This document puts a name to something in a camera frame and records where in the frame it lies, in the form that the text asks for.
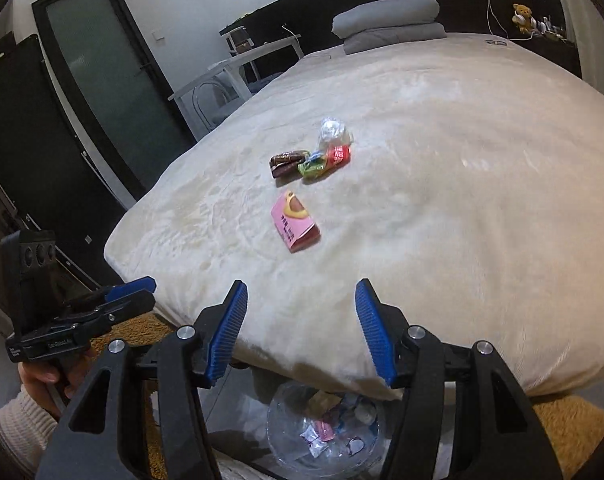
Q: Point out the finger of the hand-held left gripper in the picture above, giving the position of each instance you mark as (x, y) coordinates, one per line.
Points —
(132, 286)
(132, 307)

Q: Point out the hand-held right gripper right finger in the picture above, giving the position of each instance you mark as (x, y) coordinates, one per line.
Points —
(374, 332)

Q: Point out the pink and yellow box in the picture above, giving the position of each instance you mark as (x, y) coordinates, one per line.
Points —
(294, 222)

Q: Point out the green snack wrapper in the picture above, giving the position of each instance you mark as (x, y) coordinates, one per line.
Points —
(314, 167)

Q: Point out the white curtain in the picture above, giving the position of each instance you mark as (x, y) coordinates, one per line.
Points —
(592, 10)

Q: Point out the grey pillow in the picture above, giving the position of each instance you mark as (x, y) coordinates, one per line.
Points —
(397, 39)

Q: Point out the small brown box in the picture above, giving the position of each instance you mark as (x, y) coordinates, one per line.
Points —
(239, 38)

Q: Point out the frosted glass door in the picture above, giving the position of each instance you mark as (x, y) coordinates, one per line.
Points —
(112, 75)

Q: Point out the clear plastic bag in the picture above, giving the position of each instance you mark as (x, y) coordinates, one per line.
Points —
(334, 130)

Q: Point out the clear plastic chair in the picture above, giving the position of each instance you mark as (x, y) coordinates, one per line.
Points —
(207, 97)

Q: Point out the black wardrobe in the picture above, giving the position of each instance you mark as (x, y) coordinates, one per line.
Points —
(32, 150)

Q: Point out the eyeglasses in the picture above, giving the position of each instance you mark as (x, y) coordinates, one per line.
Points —
(496, 42)

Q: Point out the grey pillows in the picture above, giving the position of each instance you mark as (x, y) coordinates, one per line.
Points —
(387, 15)

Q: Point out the person's left hand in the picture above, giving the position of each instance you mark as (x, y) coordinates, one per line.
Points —
(37, 377)

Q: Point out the brown snack wrapper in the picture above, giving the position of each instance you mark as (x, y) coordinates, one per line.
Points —
(287, 161)

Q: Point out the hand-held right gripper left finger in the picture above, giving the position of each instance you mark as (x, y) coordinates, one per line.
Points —
(229, 330)

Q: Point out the black nightstand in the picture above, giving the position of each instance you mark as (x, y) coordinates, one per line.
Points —
(557, 57)

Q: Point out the red snack wrapper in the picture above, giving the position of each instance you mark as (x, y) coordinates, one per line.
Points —
(339, 155)

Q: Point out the beige bed blanket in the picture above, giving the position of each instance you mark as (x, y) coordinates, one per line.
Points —
(432, 185)

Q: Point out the yellow teddy bear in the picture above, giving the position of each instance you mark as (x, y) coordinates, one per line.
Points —
(522, 17)

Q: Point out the white desk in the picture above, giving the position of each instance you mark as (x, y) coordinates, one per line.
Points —
(262, 52)

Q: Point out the person's left forearm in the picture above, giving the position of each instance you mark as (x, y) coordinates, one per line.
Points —
(17, 430)

